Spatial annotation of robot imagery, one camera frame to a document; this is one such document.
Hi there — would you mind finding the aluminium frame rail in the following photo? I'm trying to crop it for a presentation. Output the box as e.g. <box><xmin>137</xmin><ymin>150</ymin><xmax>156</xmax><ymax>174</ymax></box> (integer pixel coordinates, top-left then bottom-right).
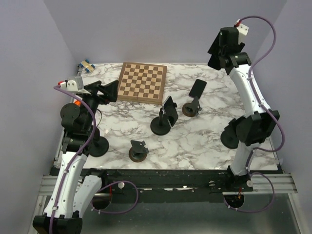
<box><xmin>38</xmin><ymin>175</ymin><xmax>57</xmax><ymax>196</ymax></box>

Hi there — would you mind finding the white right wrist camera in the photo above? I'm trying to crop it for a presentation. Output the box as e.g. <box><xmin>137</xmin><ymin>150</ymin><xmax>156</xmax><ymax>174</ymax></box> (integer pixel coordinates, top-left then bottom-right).
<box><xmin>234</xmin><ymin>20</ymin><xmax>249</xmax><ymax>37</ymax></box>

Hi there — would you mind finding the brown-base far phone stand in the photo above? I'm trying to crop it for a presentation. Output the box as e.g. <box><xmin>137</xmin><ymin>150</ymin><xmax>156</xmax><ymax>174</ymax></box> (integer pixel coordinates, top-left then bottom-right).
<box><xmin>182</xmin><ymin>97</ymin><xmax>202</xmax><ymax>117</ymax></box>

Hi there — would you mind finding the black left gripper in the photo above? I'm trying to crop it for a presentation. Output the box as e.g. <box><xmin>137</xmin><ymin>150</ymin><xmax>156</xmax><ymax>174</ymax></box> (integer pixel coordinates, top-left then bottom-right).
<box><xmin>78</xmin><ymin>79</ymin><xmax>118</xmax><ymax>131</ymax></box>

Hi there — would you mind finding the brown-base near phone stand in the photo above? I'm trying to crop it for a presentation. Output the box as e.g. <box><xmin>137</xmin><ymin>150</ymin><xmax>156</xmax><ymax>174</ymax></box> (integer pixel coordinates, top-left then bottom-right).
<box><xmin>129</xmin><ymin>140</ymin><xmax>149</xmax><ymax>163</ymax></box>

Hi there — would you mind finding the black tall round-base phone stand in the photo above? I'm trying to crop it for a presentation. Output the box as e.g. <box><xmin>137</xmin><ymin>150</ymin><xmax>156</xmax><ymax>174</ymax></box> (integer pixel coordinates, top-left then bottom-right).
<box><xmin>150</xmin><ymin>108</ymin><xmax>171</xmax><ymax>136</ymax></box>

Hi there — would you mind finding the brown-base phone stand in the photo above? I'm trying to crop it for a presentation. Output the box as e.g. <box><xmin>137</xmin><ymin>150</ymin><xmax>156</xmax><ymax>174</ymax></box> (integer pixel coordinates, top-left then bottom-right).
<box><xmin>182</xmin><ymin>97</ymin><xmax>202</xmax><ymax>117</ymax></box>
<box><xmin>129</xmin><ymin>140</ymin><xmax>149</xmax><ymax>163</ymax></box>

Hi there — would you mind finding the orange plastic piece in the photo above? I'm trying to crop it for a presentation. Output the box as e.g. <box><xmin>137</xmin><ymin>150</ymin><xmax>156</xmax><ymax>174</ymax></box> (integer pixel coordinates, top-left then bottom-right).
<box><xmin>74</xmin><ymin>100</ymin><xmax>81</xmax><ymax>106</ymax></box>

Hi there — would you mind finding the black right round-base stand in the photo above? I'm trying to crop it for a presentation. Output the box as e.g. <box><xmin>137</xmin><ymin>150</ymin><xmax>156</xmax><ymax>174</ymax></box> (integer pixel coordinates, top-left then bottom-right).
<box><xmin>220</xmin><ymin>118</ymin><xmax>239</xmax><ymax>149</ymax></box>

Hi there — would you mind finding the black left round-base stand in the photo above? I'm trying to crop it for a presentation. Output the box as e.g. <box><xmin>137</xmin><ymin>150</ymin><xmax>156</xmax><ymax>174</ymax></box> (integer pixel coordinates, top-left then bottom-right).
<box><xmin>89</xmin><ymin>136</ymin><xmax>109</xmax><ymax>157</ymax></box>

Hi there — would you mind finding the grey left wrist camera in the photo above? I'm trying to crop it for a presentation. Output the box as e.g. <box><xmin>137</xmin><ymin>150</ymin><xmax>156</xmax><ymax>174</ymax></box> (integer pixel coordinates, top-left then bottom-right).
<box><xmin>58</xmin><ymin>76</ymin><xmax>84</xmax><ymax>93</ymax></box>

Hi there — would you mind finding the wooden chessboard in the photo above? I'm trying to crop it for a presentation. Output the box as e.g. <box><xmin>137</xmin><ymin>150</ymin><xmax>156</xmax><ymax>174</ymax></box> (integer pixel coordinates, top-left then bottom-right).
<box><xmin>117</xmin><ymin>62</ymin><xmax>167</xmax><ymax>105</ymax></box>

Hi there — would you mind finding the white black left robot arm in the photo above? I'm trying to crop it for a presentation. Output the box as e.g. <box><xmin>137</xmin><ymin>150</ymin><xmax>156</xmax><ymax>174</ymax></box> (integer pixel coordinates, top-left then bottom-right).
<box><xmin>33</xmin><ymin>80</ymin><xmax>118</xmax><ymax>234</ymax></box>

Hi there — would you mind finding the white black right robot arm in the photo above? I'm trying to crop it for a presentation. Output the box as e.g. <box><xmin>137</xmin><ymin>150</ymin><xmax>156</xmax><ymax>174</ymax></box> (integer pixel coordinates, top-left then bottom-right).
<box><xmin>208</xmin><ymin>27</ymin><xmax>280</xmax><ymax>191</ymax></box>

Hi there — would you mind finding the black phone with purple edge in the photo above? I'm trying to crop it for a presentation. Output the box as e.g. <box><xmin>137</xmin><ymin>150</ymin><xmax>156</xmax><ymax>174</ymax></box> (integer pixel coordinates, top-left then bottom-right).
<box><xmin>189</xmin><ymin>79</ymin><xmax>207</xmax><ymax>99</ymax></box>

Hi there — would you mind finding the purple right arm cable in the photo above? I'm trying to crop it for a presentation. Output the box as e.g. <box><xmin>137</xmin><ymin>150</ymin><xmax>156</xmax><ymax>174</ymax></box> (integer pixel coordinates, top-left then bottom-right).
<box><xmin>237</xmin><ymin>16</ymin><xmax>286</xmax><ymax>213</ymax></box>

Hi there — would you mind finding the blue wheeled wooden toy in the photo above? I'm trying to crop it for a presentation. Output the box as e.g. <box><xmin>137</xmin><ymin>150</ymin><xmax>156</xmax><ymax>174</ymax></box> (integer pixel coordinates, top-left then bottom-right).
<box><xmin>78</xmin><ymin>59</ymin><xmax>95</xmax><ymax>73</ymax></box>

